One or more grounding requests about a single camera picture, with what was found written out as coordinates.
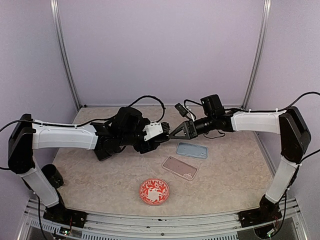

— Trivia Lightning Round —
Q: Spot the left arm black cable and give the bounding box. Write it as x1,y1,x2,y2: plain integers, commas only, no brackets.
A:
74,94,167,128

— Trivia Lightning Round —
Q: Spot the light blue phone case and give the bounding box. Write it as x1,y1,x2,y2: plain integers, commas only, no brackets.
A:
176,142,209,159

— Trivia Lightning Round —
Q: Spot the black phone bottom of stack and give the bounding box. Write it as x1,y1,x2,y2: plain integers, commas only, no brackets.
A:
94,150,112,162

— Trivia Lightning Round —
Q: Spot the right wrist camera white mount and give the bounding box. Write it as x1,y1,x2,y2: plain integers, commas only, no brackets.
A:
174,103,197,122

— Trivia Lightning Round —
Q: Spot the dark green cup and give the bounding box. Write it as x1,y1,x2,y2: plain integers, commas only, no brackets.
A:
41,164,64,189

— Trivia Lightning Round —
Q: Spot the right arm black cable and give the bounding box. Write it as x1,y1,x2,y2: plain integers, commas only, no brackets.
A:
183,91,320,236

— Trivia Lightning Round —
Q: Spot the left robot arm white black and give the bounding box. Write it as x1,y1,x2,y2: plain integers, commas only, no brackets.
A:
3,106,170,225

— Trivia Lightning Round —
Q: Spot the aluminium frame post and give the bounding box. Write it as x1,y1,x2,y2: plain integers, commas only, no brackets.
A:
50,0,82,111
241,0,272,110

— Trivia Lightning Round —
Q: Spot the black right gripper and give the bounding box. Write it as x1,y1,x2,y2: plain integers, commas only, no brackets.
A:
169,113,216,139

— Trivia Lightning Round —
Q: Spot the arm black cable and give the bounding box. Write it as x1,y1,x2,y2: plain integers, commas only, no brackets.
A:
74,94,167,128
183,91,320,236

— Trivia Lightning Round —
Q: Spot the red white patterned bowl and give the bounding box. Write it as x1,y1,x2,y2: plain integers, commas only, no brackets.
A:
138,178,170,206

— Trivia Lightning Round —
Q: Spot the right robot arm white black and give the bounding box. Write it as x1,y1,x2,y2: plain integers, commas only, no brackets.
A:
169,94,312,227

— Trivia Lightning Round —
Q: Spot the front aluminium rail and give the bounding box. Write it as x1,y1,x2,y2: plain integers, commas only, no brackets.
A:
18,198,311,240

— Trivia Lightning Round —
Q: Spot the clear pink phone case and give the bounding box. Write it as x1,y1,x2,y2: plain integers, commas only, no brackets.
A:
162,156,198,181

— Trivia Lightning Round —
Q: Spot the right aluminium frame post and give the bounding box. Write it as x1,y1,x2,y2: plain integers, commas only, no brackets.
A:
241,0,272,110

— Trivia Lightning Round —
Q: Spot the left aluminium frame post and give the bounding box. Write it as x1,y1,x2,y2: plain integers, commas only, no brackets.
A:
50,0,82,111

